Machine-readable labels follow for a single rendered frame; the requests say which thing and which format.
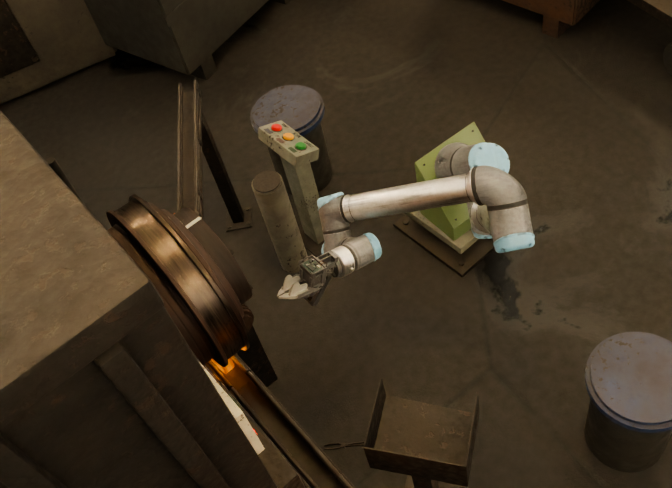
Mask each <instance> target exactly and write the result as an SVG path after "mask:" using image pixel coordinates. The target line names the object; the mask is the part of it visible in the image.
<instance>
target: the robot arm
mask: <svg viewBox="0 0 672 488"><path fill-rule="evenodd" d="M509 169H510V161H509V158H508V155H507V153H506V151H505V150H504V149H503V148H502V147H501V146H499V145H497V144H494V143H486V142H483V143H478V144H474V145H467V144H465V143H460V142H456V143H451V144H448V145H446V146H444V147H443V148H442V149H441V150H440V151H439V153H438V155H437V157H436V160H435V174H436V177H437V179H434V180H428V181H423V182H418V183H412V184H407V185H401V186H396V187H390V188H385V189H379V190H374V191H369V192H363V193H358V194H352V195H344V193H343V192H339V193H335V194H332V195H328V196H325V197H321V198H319V199H318V200H317V206H318V211H319V216H320V221H321V225H322V230H323V236H324V241H325V242H324V243H323V245H322V249H321V253H322V255H320V256H318V257H315V256H313V255H310V256H308V257H306V258H304V259H302V260H300V261H299V263H298V267H300V269H299V273H300V274H295V275H294V276H291V275H287V276H286V277H285V280H284V283H283V287H281V289H280V290H279V292H278V295H277V297H278V298H279V299H302V298H304V299H305V300H306V301H307V302H308V303H309V304H310V305H311V306H317V305H318V303H319V301H320V299H321V297H322V295H323V293H324V291H325V289H326V288H327V286H328V284H329V282H330V280H331V278H332V277H334V278H336V277H339V278H342V277H344V276H346V275H348V274H350V273H352V272H354V271H356V270H358V269H360V268H362V267H364V266H366V265H367V264H369V263H371V262H373V261H376V260H377V259H379V258H380V257H381V254H382V248H381V245H380V242H379V240H378V239H377V237H376V236H375V235H373V234H372V233H366V234H365V233H364V234H363V235H361V236H359V237H352V236H351V231H350V225H349V223H350V222H354V221H358V220H364V219H371V218H377V217H383V216H389V215H395V214H401V213H407V212H413V211H420V210H426V209H432V208H438V207H444V206H450V205H456V204H462V203H467V207H468V213H469V218H470V223H471V230H472V232H473V235H474V237H475V238H478V239H486V238H487V239H490V238H493V246H494V248H495V251H496V252H497V253H504V252H510V251H515V250H520V249H525V248H530V247H533V246H534V244H535V241H534V237H535V236H534V234H533V229H532V223H531V218H530V212H529V207H528V202H527V195H526V193H525V190H524V189H523V187H522V186H521V184H520V183H519V182H518V181H517V180H516V179H515V178H514V177H512V176H511V175H510V174H508V172H509ZM307 258H308V260H307V261H305V262H303V263H302V261H303V260H305V259H307ZM313 258H314V259H313Z"/></svg>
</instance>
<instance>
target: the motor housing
mask: <svg viewBox="0 0 672 488"><path fill-rule="evenodd" d="M242 308H243V311H244V317H243V320H244V322H245V325H246V334H247V337H248V339H249V343H250V347H249V348H248V349H247V350H246V351H244V350H239V351H238V352H237V355H238V356H239V357H240V358H241V359H242V360H243V361H244V362H245V363H246V365H247V366H248V367H249V368H250V369H251V370H252V371H253V372H254V373H255V375H256V376H257V377H258V378H259V379H260V380H261V381H262V382H263V384H264V385H265V386H266V387H268V386H270V385H271V384H272V383H273V382H274V381H276V380H277V379H278V377H277V375H276V373H275V371H274V369H273V367H272V365H271V363H270V361H269V359H268V357H267V354H266V352H265V350H264V348H263V346H262V344H261V342H260V340H259V338H258V336H257V334H256V331H255V329H254V327H253V325H252V324H253V321H254V316H253V314H252V312H251V310H250V309H249V308H248V307H247V306H246V305H245V304H244V303H243V304H242Z"/></svg>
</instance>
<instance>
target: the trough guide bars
mask: <svg viewBox="0 0 672 488"><path fill-rule="evenodd" d="M199 96H200V97H201V98H202V94H201V91H200V89H199V84H198V83H197V80H196V79H195V80H194V185H195V212H196V211H198V212H199V213H200V199H201V200H203V195H202V193H201V191H200V167H199V144H200V146H202V141H201V139H200V137H199ZM177 141H178V158H177V212H178V211H179V210H180V209H182V208H183V86H181V83H178V136H177Z"/></svg>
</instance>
